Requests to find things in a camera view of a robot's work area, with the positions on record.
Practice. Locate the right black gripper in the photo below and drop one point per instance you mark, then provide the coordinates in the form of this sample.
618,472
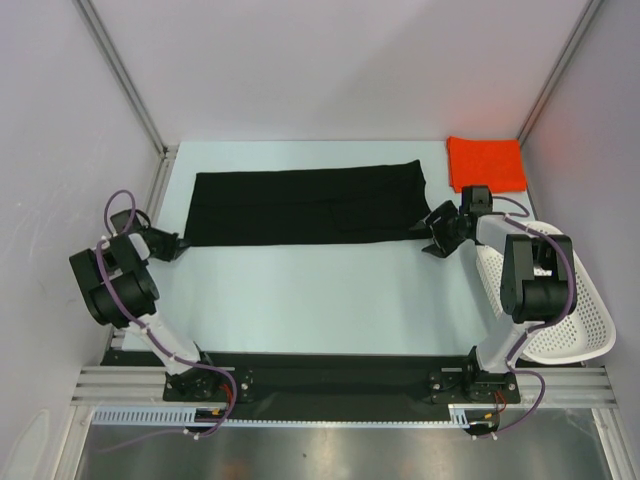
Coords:
445,230

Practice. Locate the black t-shirt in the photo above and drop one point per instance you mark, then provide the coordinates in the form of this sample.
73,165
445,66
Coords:
307,207

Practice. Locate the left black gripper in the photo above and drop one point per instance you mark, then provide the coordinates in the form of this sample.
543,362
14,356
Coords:
173,244

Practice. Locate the left aluminium corner post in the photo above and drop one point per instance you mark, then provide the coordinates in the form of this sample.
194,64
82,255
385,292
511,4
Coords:
109,51

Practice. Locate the folded orange t-shirt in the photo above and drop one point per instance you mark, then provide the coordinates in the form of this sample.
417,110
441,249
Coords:
493,163

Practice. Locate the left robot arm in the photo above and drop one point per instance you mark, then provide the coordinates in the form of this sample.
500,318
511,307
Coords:
118,290

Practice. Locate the aluminium frame rail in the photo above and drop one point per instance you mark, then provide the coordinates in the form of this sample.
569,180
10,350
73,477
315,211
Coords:
551,387

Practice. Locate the right aluminium corner post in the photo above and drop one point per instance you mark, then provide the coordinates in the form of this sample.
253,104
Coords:
567,54

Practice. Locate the aluminium corner post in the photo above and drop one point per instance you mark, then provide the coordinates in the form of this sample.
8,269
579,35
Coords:
567,54
109,51

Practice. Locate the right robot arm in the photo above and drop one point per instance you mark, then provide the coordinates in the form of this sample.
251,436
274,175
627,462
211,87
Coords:
537,290

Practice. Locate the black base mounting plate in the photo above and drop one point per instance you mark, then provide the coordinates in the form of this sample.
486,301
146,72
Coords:
287,409

